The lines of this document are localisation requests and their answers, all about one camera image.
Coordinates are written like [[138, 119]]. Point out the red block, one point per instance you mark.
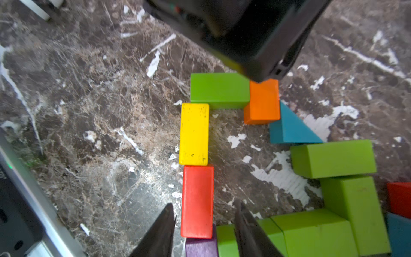
[[400, 198], [198, 202]]

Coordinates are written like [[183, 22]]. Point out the orange block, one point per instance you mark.
[[264, 105]]

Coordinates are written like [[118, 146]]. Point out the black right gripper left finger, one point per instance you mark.
[[158, 240]]

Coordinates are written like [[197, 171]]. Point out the teal triangle block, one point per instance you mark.
[[290, 129]]

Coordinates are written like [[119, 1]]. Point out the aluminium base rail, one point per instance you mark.
[[30, 226]]

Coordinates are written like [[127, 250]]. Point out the light blue block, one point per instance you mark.
[[399, 235]]

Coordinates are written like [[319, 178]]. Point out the yellow block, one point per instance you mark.
[[194, 134]]

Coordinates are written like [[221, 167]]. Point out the green block bottom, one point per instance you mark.
[[318, 233]]

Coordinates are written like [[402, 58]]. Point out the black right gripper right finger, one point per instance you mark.
[[252, 241]]

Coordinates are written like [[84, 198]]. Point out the green block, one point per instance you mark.
[[227, 244], [220, 90], [355, 198], [318, 233], [333, 159]]

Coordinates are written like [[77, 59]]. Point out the purple cube block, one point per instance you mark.
[[198, 247]]

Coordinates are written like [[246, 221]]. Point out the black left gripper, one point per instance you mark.
[[259, 39]]

